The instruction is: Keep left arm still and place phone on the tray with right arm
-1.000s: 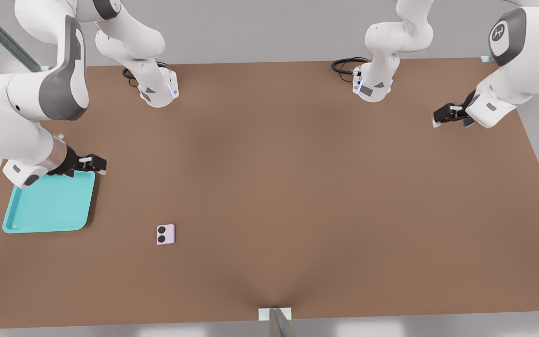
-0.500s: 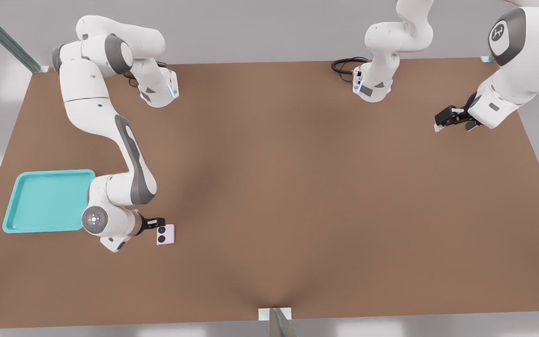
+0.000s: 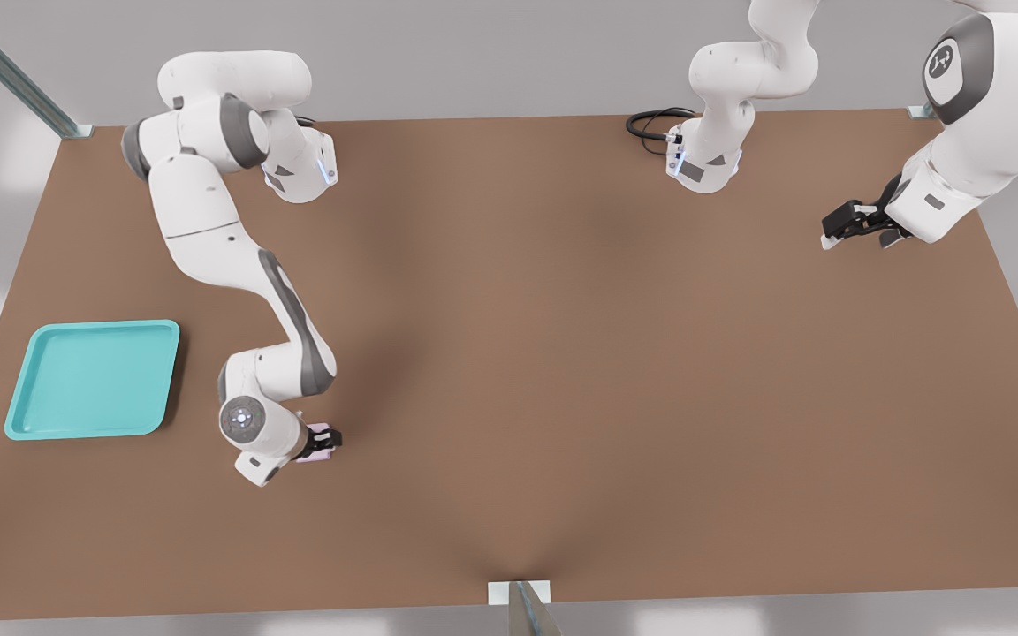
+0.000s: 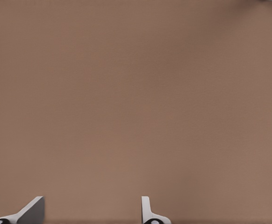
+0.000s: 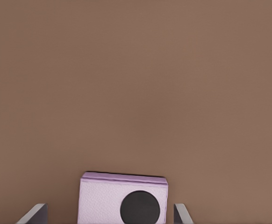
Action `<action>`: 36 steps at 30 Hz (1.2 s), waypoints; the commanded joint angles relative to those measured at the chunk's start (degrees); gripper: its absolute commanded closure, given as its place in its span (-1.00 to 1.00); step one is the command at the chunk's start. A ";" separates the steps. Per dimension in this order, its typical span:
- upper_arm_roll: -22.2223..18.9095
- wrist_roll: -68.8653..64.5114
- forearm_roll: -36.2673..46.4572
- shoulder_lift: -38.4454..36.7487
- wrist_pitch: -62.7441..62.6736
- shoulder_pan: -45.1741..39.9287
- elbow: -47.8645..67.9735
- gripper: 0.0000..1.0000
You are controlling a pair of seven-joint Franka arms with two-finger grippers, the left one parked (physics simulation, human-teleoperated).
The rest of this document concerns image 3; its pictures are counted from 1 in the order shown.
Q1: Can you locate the pale lilac phone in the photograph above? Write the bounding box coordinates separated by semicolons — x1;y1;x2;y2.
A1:
293;423;336;464

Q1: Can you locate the pale blue-green tray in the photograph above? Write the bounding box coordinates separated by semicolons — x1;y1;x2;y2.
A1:
4;320;181;441

